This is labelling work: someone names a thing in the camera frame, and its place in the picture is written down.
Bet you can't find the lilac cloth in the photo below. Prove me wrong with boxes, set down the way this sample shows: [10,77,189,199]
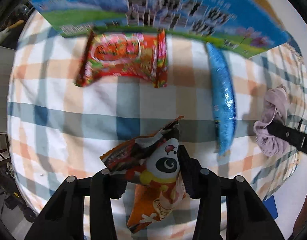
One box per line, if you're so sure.
[253,85,288,157]

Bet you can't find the orange panda snack packet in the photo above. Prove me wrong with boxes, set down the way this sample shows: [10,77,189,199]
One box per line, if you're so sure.
[100,118,185,233]

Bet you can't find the long blue snack packet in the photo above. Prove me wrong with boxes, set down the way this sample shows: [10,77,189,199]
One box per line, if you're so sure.
[205,43,236,155]

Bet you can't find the red snack packet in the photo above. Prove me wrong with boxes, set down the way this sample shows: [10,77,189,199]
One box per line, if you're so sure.
[75,29,168,88]

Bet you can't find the person's right hand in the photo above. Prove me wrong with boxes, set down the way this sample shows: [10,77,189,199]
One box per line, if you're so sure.
[292,195,307,237]

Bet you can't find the plaid checkered blanket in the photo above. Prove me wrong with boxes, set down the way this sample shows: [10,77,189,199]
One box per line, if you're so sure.
[8,12,307,212]

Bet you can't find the brown wooden chair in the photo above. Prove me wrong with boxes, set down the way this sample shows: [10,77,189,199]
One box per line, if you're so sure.
[0,133,10,166]

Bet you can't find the cardboard milk box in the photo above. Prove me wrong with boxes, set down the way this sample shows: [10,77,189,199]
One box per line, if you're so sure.
[30,0,289,58]

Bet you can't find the grey plastic chair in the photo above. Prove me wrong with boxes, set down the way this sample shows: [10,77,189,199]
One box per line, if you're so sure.
[0,47,15,134]

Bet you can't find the white goose plush toy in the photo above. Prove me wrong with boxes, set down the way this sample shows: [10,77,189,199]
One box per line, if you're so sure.
[0,20,24,45]

